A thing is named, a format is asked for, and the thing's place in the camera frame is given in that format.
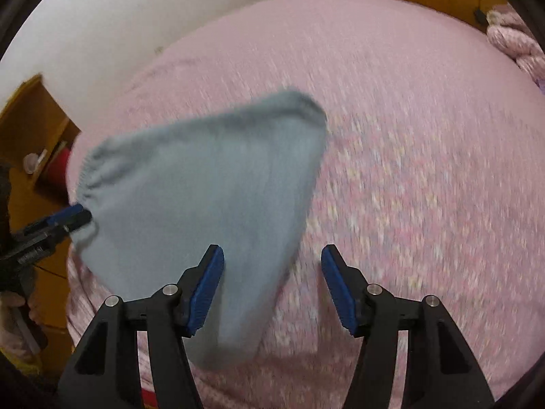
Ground grey knit pants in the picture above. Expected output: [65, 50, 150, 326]
[73, 91, 327, 370]

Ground left hand pink glove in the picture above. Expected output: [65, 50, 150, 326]
[1, 292, 43, 375]

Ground red object on shelf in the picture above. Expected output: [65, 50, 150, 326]
[41, 148, 71, 189]

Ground round clear jar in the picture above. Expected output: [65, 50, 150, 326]
[22, 153, 41, 175]

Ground wooden bedside cabinet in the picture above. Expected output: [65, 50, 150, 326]
[1, 75, 75, 378]

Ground pink floral bed sheet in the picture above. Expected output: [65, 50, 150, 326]
[67, 0, 544, 408]

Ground pink crumpled blanket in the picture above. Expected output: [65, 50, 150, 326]
[486, 4, 544, 91]

